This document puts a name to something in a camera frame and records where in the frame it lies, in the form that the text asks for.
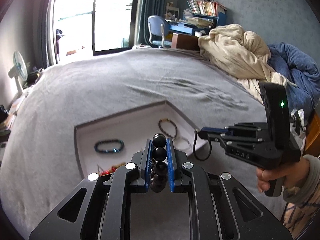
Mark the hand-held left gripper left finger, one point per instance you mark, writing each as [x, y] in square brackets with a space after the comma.
[149, 160]

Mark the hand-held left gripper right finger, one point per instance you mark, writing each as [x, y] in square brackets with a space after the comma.
[170, 162]

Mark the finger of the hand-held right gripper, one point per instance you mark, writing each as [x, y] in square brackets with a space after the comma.
[212, 129]
[240, 138]

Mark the white shallow tray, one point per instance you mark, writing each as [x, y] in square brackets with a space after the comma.
[125, 135]

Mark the person's right forearm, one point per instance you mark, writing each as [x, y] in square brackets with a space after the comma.
[305, 200]

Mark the person's right hand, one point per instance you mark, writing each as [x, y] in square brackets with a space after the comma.
[297, 172]

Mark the crumpled foil packet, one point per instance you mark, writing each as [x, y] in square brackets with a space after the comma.
[297, 122]

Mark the wooden nightstand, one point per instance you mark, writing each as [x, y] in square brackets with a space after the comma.
[313, 132]

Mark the blue blanket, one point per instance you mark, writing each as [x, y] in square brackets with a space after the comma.
[295, 65]

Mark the cream blanket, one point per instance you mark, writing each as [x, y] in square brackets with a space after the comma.
[232, 52]

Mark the grey bedspread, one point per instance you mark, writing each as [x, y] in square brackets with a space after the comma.
[112, 85]

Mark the brown wooden cabinet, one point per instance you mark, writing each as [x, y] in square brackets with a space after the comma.
[185, 42]

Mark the stack of papers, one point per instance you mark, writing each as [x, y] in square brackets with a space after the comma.
[197, 21]

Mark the blue desk chair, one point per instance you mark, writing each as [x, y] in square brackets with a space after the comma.
[156, 27]

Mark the row of books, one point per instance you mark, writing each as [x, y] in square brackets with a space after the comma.
[206, 7]

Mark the grey curtain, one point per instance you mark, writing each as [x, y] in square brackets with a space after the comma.
[151, 0]
[46, 30]

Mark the black bag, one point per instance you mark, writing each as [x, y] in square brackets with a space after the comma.
[33, 74]

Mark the sliding glass door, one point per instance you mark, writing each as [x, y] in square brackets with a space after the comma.
[100, 12]

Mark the white standing fan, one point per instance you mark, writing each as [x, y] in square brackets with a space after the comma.
[20, 65]

